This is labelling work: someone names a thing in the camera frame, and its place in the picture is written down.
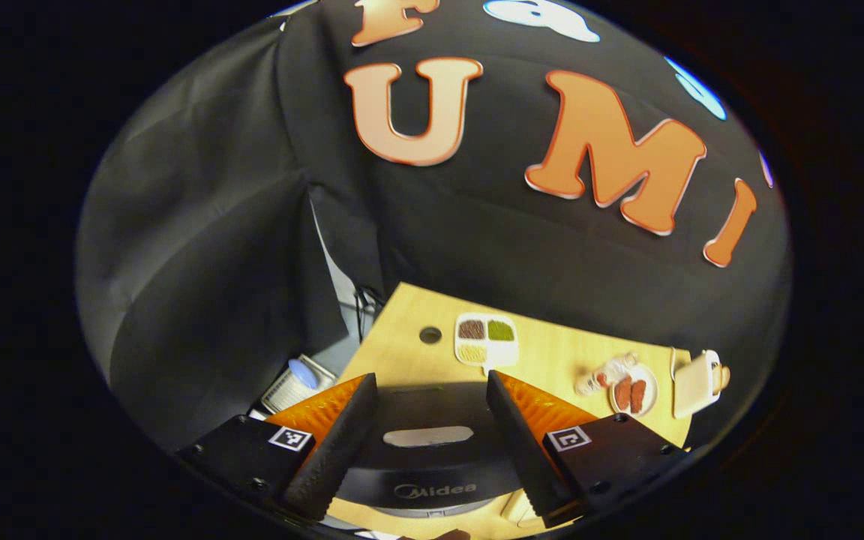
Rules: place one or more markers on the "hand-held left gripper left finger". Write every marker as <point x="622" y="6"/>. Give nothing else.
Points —
<point x="334" y="450"/>

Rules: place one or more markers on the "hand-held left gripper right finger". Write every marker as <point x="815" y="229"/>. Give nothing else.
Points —
<point x="526" y="457"/>

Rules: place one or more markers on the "silver black rice cooker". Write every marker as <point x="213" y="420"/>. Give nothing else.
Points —
<point x="432" y="469"/>

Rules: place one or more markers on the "white slatted basket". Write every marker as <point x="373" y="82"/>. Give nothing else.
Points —
<point x="282" y="394"/>

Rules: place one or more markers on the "white divided bean dish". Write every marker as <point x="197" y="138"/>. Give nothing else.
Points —
<point x="503" y="352"/>

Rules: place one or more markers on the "clear plastic drink bottle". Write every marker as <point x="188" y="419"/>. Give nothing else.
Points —
<point x="601" y="375"/>

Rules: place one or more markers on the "red meat slice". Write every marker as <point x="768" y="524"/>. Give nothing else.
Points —
<point x="637" y="396"/>
<point x="623" y="392"/>

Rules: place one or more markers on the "white round plate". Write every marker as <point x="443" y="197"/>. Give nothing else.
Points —
<point x="651" y="390"/>

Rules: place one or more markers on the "white toaster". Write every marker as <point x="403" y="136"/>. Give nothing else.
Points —
<point x="694" y="386"/>

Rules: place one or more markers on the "toast bread slice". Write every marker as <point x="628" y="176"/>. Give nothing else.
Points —
<point x="723" y="376"/>

